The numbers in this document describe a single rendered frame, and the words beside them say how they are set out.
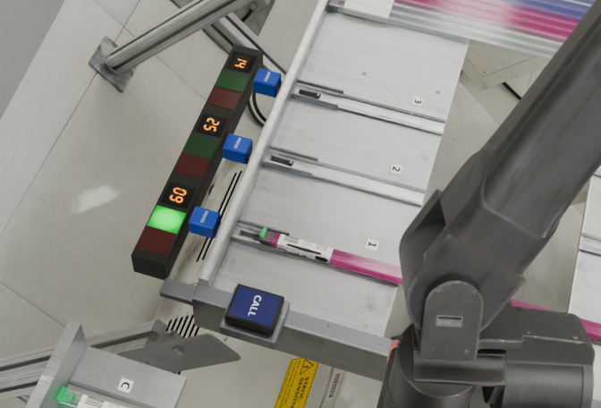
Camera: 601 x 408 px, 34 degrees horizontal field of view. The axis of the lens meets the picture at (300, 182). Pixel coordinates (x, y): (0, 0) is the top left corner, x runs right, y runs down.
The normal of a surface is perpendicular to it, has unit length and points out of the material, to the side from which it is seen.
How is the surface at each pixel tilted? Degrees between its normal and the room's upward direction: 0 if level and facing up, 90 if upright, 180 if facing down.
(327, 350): 90
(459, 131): 0
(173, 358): 90
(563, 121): 60
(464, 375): 44
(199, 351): 90
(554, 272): 0
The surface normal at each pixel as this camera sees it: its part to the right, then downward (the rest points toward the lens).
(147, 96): 0.69, -0.24
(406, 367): 0.03, -0.58
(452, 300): -0.03, 0.40
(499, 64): -0.29, 0.77
